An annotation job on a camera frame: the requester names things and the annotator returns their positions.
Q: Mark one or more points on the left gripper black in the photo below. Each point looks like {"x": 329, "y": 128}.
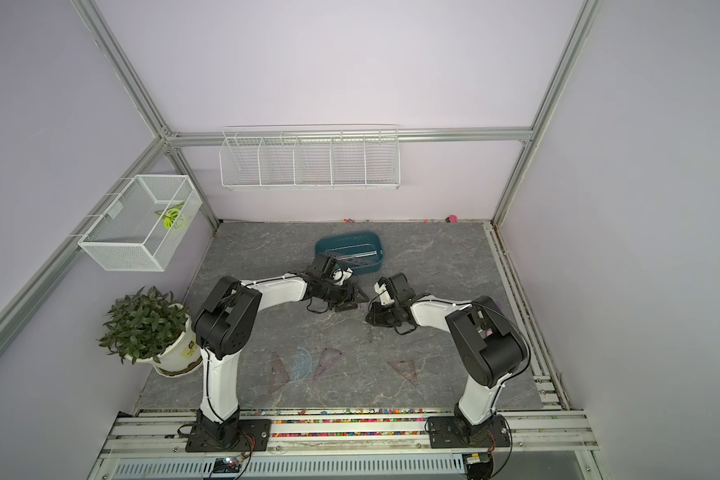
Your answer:
{"x": 348, "y": 296}

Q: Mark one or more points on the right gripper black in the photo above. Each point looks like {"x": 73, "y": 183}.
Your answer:
{"x": 374, "y": 316}

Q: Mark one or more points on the clear straight ruler bottom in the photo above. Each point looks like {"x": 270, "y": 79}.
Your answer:
{"x": 369, "y": 327}

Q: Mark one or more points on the teal plastic storage box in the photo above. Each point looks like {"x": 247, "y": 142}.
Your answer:
{"x": 322, "y": 247}

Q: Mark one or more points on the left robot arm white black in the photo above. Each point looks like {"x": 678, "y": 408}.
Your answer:
{"x": 226, "y": 321}

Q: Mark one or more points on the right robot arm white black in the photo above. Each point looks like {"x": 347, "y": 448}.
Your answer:
{"x": 489, "y": 344}

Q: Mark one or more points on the pink triangle ruler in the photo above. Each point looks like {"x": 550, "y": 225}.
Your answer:
{"x": 328, "y": 359}

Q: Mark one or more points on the blue protractor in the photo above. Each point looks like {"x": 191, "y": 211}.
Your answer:
{"x": 302, "y": 365}

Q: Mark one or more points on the circuit board right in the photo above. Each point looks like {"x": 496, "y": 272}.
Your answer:
{"x": 478, "y": 466}

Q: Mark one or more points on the circuit board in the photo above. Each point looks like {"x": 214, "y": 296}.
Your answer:
{"x": 478, "y": 466}
{"x": 226, "y": 465}

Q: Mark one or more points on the green leaf toy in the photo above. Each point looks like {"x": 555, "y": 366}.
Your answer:
{"x": 173, "y": 218}

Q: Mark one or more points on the potted green plant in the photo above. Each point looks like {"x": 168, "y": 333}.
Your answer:
{"x": 152, "y": 328}

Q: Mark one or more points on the white vent grille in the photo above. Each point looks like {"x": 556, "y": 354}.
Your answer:
{"x": 271, "y": 467}

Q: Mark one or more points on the circuit board left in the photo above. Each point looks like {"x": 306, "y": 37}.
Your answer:
{"x": 226, "y": 465}

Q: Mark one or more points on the white mesh basket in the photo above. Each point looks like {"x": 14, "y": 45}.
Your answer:
{"x": 128, "y": 236}

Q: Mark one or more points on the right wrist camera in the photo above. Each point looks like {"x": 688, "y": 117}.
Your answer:
{"x": 394, "y": 290}

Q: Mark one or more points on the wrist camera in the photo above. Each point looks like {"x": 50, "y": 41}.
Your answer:
{"x": 327, "y": 268}
{"x": 394, "y": 290}

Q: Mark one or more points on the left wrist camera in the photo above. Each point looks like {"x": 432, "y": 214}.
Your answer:
{"x": 327, "y": 268}

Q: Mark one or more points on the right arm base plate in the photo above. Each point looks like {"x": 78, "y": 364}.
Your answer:
{"x": 452, "y": 432}

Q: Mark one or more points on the white wire wall shelf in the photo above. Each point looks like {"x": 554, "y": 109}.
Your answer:
{"x": 310, "y": 157}

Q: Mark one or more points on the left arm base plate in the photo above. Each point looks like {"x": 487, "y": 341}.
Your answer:
{"x": 234, "y": 435}

